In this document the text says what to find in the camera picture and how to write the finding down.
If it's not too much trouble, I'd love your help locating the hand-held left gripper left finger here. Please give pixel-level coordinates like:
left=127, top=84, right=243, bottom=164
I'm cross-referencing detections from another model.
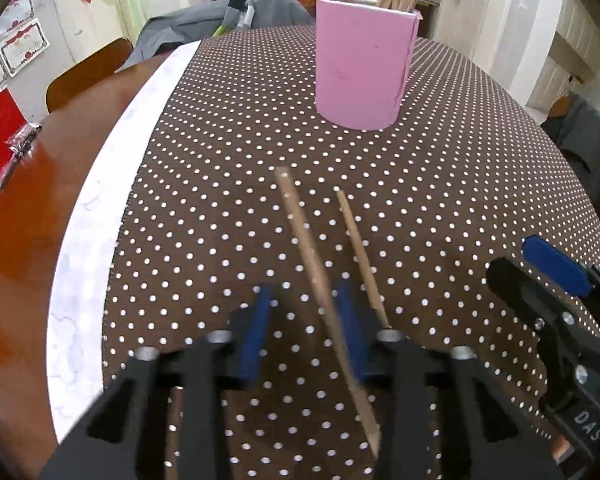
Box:
left=40, top=285, right=276, bottom=480

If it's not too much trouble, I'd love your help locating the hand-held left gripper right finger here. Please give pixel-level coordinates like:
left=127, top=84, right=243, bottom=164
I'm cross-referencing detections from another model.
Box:
left=332, top=285, right=566, bottom=480

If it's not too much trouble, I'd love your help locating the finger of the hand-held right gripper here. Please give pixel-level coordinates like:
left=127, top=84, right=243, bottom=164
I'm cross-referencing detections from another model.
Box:
left=521, top=236, right=600, bottom=311
left=486, top=257, right=593, bottom=396

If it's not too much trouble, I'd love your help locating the wooden chopstick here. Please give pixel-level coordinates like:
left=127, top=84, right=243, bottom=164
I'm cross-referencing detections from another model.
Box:
left=274, top=166, right=382, bottom=458
left=336, top=189, right=392, bottom=330

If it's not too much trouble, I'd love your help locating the pink cup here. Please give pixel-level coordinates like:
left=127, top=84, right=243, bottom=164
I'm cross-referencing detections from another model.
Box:
left=314, top=0, right=423, bottom=131

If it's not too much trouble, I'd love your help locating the person's right hand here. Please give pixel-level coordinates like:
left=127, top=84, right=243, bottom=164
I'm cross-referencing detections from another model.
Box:
left=551, top=434, right=573, bottom=463

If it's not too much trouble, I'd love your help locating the brown polka dot tablecloth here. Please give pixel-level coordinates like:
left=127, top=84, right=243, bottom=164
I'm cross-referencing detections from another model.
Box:
left=100, top=25, right=600, bottom=480

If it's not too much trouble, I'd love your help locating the dark grey jacket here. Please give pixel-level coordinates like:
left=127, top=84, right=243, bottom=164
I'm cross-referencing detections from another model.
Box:
left=540, top=92, right=600, bottom=211

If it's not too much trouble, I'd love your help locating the white printed cloth strip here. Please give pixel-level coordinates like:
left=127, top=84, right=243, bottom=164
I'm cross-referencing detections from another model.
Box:
left=45, top=40, right=202, bottom=443

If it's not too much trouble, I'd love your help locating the white wardrobe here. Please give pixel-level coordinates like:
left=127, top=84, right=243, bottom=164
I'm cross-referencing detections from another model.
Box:
left=525, top=0, right=600, bottom=111

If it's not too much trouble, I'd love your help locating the shiny foil wrapper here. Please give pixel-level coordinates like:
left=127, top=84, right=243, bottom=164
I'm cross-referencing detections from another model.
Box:
left=10, top=122, right=43, bottom=153

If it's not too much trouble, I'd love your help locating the wooden chair back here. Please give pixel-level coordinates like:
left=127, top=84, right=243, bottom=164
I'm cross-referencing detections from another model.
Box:
left=46, top=37, right=133, bottom=113

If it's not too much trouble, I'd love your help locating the red box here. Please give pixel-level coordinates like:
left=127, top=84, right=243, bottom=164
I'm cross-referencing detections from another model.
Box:
left=0, top=89, right=43, bottom=221

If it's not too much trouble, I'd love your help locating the grey cloth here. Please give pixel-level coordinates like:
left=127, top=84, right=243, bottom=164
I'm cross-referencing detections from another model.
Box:
left=122, top=0, right=316, bottom=68

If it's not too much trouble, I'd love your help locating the group of wall certificates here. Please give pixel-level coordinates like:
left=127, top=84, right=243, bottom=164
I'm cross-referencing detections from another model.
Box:
left=0, top=0, right=51, bottom=106

